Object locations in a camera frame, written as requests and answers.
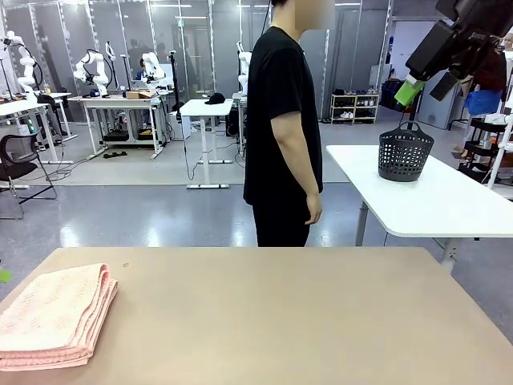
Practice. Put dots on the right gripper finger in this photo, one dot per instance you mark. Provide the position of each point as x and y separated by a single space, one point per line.
429 48
443 87

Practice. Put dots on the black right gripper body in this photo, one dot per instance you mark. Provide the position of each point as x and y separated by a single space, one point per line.
473 52

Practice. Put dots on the pink terry towel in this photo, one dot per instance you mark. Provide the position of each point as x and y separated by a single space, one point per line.
52 313

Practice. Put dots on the person's right forearm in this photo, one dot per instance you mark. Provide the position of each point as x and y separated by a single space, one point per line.
298 172

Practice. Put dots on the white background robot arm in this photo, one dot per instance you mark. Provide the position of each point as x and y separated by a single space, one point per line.
28 72
150 60
243 64
101 76

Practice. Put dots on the person's right hand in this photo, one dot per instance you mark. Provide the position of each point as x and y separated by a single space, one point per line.
314 208

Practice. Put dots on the grey cabinet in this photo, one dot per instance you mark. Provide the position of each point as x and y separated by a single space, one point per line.
431 116

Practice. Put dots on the blue bag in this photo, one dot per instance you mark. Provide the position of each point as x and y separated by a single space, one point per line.
483 102

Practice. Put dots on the dark hanging clothes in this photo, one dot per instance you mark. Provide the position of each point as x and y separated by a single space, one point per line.
390 94

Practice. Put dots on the black shelf cart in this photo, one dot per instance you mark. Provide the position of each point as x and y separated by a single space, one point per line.
481 149

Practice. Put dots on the wooden shoe rack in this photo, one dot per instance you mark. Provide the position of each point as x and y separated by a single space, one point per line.
354 96

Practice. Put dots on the black perforated plastic basket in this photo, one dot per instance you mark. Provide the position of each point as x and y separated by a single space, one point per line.
401 172

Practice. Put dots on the large white table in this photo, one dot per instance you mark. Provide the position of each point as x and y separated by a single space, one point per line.
421 208

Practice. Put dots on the person in black t-shirt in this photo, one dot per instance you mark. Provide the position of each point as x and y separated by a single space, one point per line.
280 100

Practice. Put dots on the black baseball cap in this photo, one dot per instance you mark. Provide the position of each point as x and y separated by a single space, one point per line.
216 98

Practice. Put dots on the white standing desk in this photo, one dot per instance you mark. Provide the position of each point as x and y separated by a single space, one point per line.
204 107

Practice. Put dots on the seated person in blue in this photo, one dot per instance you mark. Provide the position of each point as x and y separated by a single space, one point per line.
141 74

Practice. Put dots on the flat cardboard box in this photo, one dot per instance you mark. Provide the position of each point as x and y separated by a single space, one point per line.
138 95

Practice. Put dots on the white desk with robots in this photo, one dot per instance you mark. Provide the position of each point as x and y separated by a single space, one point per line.
116 100

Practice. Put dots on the white lab desk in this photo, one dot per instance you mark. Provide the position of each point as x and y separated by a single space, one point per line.
20 105

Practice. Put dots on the black mesh office chair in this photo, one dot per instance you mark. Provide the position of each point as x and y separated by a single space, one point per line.
12 170

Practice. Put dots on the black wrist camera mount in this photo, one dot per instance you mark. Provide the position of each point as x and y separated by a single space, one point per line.
481 16

